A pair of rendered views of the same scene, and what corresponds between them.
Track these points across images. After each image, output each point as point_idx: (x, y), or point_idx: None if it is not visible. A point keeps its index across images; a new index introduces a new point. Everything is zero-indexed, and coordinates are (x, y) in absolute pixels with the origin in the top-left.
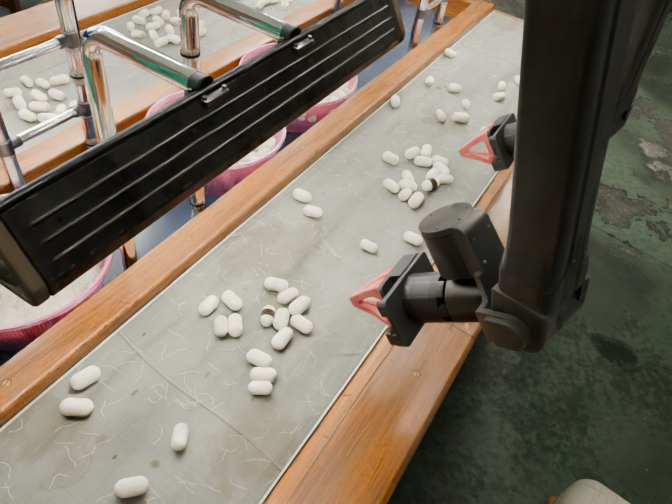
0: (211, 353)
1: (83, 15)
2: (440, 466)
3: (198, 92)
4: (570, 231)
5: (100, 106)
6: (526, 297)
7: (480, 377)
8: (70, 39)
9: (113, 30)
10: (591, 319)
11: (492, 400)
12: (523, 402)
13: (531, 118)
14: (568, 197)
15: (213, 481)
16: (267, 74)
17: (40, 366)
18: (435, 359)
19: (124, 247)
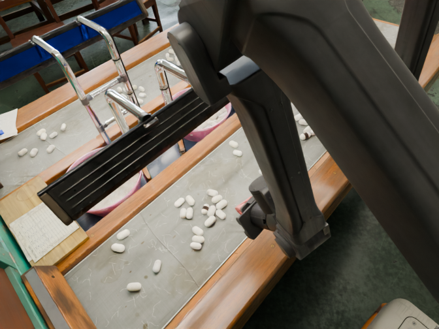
0: (178, 226)
1: (146, 52)
2: (322, 276)
3: (142, 123)
4: (294, 211)
5: (118, 120)
6: (287, 234)
7: (353, 230)
8: (123, 78)
9: (113, 91)
10: None
11: (358, 243)
12: (377, 246)
13: (257, 159)
14: (284, 198)
15: (168, 288)
16: (181, 106)
17: (105, 228)
18: None
19: (144, 174)
